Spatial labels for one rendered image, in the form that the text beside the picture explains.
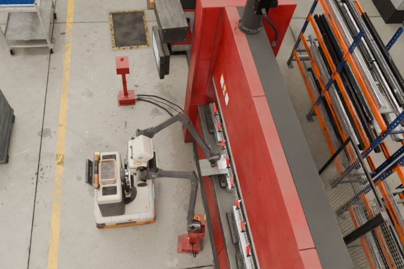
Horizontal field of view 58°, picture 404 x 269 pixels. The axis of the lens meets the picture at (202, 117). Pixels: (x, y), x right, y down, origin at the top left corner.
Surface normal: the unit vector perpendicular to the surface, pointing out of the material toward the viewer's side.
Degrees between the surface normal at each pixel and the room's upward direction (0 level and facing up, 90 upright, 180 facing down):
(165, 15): 0
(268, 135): 0
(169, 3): 0
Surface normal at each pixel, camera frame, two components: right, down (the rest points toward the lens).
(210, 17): 0.17, 0.83
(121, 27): 0.11, -0.55
